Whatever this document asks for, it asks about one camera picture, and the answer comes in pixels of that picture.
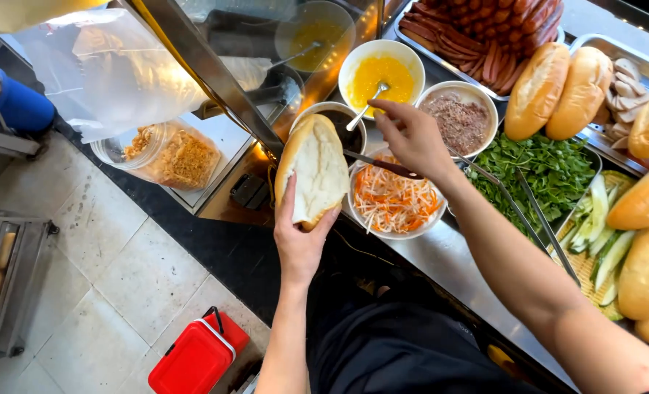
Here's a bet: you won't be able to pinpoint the clear plastic bag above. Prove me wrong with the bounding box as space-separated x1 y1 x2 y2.
11 8 211 144

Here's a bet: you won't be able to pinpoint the split baguette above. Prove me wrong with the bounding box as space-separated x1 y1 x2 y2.
274 113 351 232

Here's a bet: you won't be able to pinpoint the dark handled knife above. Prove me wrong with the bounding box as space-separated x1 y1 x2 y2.
342 149 425 181

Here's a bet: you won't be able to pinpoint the white bowl of yellow sauce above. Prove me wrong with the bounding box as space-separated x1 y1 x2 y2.
338 39 427 121

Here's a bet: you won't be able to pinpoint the black power socket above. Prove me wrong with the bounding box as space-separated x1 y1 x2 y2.
229 173 271 212

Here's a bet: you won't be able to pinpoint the person's dark clothing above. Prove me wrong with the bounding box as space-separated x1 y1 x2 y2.
306 257 546 394

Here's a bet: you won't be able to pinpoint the plastic jar of fried shreds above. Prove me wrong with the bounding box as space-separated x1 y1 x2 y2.
89 119 223 192

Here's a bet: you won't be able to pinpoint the white bowl of dark sauce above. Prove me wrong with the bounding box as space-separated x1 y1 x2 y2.
290 102 368 166

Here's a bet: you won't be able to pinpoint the glass display case metal frame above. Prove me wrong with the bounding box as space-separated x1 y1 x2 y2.
108 0 396 225

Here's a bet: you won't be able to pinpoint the long metal tongs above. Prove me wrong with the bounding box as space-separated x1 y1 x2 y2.
447 147 583 289

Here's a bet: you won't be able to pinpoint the metal rack of bread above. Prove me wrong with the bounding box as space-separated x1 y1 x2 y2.
0 207 61 366

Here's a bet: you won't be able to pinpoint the red cooler box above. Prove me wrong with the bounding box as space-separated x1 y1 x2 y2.
147 306 252 394

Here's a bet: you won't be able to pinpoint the metal tray of green herbs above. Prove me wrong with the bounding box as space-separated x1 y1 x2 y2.
463 131 603 243

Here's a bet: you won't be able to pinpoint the person's left hand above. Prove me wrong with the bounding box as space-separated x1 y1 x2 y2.
274 172 343 286

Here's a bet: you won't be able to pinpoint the metal tray of red sausages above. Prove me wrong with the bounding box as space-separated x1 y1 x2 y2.
392 0 567 103

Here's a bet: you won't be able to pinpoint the basket of cucumber slices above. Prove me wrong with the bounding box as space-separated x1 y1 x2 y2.
545 170 640 324

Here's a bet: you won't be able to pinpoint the person's right hand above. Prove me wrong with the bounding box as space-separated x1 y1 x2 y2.
368 98 462 185

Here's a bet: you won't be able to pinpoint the white bowl of brown pate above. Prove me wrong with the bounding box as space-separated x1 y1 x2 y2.
416 81 499 160

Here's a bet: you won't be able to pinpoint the bowl of pickled carrot shreds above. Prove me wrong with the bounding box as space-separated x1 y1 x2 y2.
347 147 449 241

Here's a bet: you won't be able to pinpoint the metal tray of sliced meat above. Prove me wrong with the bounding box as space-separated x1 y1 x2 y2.
568 34 649 177

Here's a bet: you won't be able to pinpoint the metal spoon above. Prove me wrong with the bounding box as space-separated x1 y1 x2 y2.
345 81 391 132

